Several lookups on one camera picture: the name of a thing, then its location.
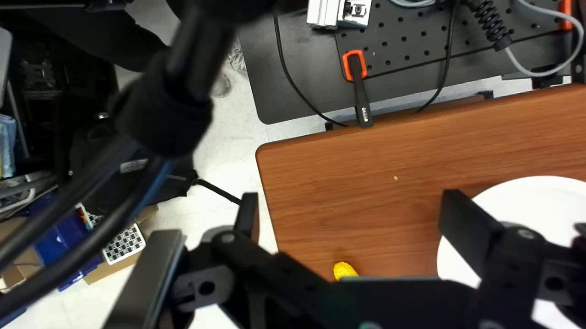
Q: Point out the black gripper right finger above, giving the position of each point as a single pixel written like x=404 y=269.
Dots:
x=478 y=249

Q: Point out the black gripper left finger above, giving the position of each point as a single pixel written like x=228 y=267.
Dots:
x=260 y=273

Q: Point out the yellow toy corn cob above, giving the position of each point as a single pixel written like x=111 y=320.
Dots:
x=342 y=269

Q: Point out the white perforated metal plate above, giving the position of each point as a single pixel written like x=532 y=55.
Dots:
x=126 y=244

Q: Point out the black perforated panel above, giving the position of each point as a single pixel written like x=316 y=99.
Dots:
x=294 y=70

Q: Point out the white connector block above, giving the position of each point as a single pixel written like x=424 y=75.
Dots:
x=337 y=13

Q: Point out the orange handled clamp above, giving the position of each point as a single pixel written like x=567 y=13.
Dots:
x=353 y=70

